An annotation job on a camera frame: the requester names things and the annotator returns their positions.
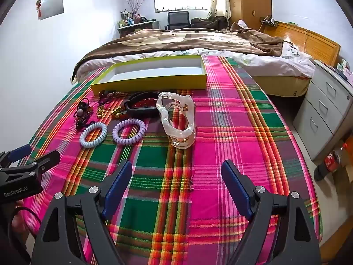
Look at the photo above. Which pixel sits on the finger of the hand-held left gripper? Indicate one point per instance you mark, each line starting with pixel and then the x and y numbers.
pixel 47 160
pixel 19 151

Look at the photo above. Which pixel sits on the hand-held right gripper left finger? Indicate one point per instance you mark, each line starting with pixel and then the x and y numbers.
pixel 118 187

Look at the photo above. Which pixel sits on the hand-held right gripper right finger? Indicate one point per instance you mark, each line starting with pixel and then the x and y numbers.
pixel 237 187

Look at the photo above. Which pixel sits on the clear hair claw clip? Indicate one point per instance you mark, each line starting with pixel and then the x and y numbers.
pixel 176 139

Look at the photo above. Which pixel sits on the black wristband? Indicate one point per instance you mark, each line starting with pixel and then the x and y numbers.
pixel 138 113

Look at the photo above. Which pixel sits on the yellow-green shallow box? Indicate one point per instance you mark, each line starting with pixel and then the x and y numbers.
pixel 149 82

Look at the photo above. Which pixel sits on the person's left hand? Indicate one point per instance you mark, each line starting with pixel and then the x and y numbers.
pixel 20 222

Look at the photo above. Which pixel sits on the pink green plaid blanket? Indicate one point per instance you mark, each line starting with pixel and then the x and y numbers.
pixel 220 132

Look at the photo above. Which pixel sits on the cola bottle with red label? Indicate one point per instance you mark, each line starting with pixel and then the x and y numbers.
pixel 331 160

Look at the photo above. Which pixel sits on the tan mattress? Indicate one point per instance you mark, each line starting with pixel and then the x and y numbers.
pixel 284 86

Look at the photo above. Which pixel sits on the grey drawer cabinet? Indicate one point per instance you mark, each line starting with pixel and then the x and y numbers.
pixel 322 102

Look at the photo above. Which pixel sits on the red hanging ornament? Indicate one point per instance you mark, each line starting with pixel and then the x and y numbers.
pixel 38 8

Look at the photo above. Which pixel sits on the brown blanket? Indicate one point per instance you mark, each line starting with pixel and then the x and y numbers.
pixel 165 40

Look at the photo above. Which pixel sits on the dark wooden desk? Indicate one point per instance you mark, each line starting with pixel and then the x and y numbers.
pixel 138 29

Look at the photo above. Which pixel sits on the small boxes on cabinet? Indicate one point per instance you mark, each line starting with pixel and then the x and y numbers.
pixel 344 69

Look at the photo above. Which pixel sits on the wooden headboard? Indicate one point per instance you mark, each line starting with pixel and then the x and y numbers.
pixel 317 44

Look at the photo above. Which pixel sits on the dark brown cloth pile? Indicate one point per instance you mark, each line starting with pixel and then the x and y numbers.
pixel 206 22

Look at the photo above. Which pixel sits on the vase of dry branches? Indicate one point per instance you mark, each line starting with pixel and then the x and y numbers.
pixel 135 5

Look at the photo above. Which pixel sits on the black office chair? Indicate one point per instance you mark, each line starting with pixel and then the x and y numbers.
pixel 178 19

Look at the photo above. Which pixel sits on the wooden wardrobe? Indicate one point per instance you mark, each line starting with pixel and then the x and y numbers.
pixel 248 0

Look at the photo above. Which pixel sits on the window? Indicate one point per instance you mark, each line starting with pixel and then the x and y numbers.
pixel 179 0

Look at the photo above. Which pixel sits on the silver wall board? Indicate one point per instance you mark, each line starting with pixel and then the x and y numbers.
pixel 51 5

